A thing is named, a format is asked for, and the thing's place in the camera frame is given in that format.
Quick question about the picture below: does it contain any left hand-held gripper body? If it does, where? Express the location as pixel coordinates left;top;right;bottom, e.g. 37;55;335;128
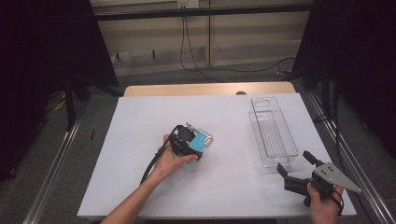
169;122;204;157

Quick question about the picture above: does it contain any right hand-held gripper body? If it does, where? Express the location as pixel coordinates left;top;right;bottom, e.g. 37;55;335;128
303;161;363;208

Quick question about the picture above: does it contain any clear plastic container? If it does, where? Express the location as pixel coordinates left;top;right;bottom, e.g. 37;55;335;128
247;96;300;169

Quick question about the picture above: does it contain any person's left hand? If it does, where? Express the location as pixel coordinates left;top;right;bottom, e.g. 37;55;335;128
153;133;199;183

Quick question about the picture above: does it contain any person's right hand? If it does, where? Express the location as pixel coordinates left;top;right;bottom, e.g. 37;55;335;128
306;181;345;224

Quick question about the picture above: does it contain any white table cover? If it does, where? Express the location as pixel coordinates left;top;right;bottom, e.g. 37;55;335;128
77;92;358;218

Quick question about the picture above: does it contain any wooden table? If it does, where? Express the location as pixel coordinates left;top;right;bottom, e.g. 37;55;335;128
123;81;297;98

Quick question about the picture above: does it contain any black metal stand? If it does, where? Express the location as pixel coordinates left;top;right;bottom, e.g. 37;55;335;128
64;74;78;132

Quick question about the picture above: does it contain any black curtain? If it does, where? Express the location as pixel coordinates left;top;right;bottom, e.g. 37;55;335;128
0;0;120;181
292;0;396;160

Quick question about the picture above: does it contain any black horizontal bar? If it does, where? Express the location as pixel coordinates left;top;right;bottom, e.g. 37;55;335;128
92;3;314;22

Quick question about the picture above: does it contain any right hand-held gripper black cable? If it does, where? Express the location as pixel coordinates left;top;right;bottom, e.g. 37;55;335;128
330;188;345;216

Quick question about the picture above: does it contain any hand-held gripper black cable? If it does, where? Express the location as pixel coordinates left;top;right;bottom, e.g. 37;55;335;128
139;124;185;185
330;188;345;216

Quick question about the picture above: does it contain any metal floor rail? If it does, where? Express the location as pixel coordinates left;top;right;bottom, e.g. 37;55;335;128
22;102;90;224
306;90;396;224

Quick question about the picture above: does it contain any left hand-held gripper black cable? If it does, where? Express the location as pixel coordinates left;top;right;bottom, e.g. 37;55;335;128
139;124;185;185

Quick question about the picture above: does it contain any black power cable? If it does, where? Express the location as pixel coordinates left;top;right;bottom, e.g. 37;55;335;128
178;8;297;74
184;8;227;83

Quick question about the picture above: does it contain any white wall socket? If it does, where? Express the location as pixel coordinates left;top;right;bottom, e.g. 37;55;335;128
177;0;200;9

